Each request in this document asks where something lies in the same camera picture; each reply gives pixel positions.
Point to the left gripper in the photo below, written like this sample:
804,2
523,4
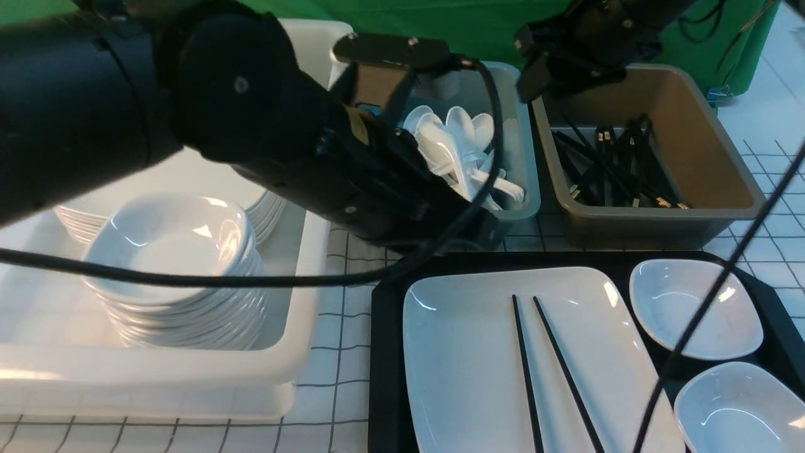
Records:
363,175

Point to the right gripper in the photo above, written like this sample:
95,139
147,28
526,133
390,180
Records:
565,56

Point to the white square rice plate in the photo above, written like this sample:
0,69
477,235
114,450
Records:
462,359

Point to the white bowl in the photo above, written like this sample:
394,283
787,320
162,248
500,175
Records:
665,294
739,407

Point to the black chopstick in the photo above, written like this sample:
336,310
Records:
526,370
577,398

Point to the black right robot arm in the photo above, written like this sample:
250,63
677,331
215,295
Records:
656,15

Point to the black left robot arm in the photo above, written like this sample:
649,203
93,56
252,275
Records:
95,95

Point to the pile of white spoons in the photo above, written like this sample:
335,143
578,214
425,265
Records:
457,149

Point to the teal plastic bin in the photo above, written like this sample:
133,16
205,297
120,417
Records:
516,193

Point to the green backdrop cloth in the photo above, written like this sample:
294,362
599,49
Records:
717,42

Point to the brown plastic bin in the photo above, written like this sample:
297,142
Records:
693,149

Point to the pile of black chopsticks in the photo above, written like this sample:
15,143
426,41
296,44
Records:
610,166

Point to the stack of white square plates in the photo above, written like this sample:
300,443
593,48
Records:
185,172

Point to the stack of white bowls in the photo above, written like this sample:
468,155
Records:
186,235

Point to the large white plastic tub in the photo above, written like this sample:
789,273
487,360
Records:
62,359

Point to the black serving tray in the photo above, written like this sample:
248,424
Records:
390,424

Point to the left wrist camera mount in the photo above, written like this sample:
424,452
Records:
382,72

